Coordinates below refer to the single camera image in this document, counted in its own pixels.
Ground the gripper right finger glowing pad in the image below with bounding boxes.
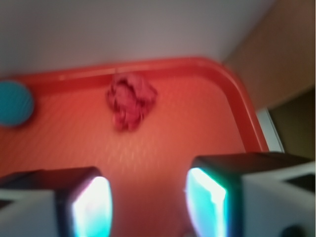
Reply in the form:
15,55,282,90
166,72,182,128
185,152,316,237

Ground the crumpled red paper ball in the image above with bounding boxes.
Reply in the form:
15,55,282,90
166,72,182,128
106,73,158,131

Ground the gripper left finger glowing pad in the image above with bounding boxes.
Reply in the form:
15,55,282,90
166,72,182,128
0,167,113,237

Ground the red plastic tray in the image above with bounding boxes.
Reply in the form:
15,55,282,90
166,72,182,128
0,57,268,237

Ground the blue textured ball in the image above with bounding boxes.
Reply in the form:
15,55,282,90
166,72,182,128
0,80,35,127

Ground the brown cardboard panel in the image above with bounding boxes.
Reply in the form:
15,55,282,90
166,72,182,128
225,0,316,159

